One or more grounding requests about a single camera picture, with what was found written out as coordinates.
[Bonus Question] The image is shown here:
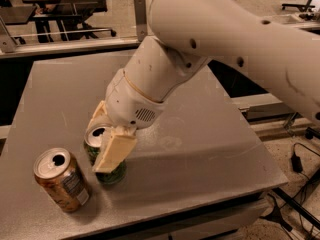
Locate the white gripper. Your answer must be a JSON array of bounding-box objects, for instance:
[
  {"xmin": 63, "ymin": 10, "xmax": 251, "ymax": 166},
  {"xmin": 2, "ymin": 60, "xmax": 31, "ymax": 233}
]
[{"xmin": 87, "ymin": 69, "xmax": 165, "ymax": 173}]

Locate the green La Croix can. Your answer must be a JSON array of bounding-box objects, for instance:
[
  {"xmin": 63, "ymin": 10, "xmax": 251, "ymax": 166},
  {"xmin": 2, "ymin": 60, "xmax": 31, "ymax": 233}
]
[{"xmin": 83, "ymin": 123, "xmax": 128, "ymax": 186}]

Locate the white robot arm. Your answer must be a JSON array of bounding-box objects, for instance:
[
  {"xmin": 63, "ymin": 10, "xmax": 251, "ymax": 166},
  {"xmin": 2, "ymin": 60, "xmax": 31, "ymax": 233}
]
[{"xmin": 91, "ymin": 0, "xmax": 320, "ymax": 173}]

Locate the orange soda can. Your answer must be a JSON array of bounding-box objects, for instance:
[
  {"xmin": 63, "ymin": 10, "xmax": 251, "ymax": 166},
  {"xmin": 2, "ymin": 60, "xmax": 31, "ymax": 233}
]
[{"xmin": 33, "ymin": 148, "xmax": 90, "ymax": 213}]

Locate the black desk in background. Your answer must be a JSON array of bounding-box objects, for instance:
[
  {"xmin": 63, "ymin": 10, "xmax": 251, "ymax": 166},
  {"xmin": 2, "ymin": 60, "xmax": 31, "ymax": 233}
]
[{"xmin": 0, "ymin": 0, "xmax": 117, "ymax": 43}]

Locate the black stand leg on floor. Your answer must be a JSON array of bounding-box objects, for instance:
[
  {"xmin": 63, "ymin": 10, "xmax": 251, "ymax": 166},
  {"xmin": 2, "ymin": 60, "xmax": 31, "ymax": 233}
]
[{"xmin": 261, "ymin": 188, "xmax": 320, "ymax": 232}]

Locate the black chair base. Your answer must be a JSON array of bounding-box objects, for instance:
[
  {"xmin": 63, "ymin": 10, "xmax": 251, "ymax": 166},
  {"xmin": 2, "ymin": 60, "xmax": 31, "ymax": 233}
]
[{"xmin": 281, "ymin": 0, "xmax": 315, "ymax": 12}]

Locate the left metal bracket post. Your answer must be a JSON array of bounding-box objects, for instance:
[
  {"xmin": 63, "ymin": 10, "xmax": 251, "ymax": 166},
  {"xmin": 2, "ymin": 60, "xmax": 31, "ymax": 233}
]
[{"xmin": 134, "ymin": 0, "xmax": 148, "ymax": 42}]

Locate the metal bracket at left edge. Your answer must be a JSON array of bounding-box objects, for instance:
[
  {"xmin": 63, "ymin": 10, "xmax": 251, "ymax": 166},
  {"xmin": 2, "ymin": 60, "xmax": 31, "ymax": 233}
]
[{"xmin": 0, "ymin": 17, "xmax": 17, "ymax": 53}]

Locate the black power adapter with cable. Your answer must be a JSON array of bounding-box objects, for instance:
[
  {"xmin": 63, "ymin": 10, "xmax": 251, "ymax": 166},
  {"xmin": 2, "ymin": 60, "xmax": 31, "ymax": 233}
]
[{"xmin": 290, "ymin": 142, "xmax": 320, "ymax": 179}]

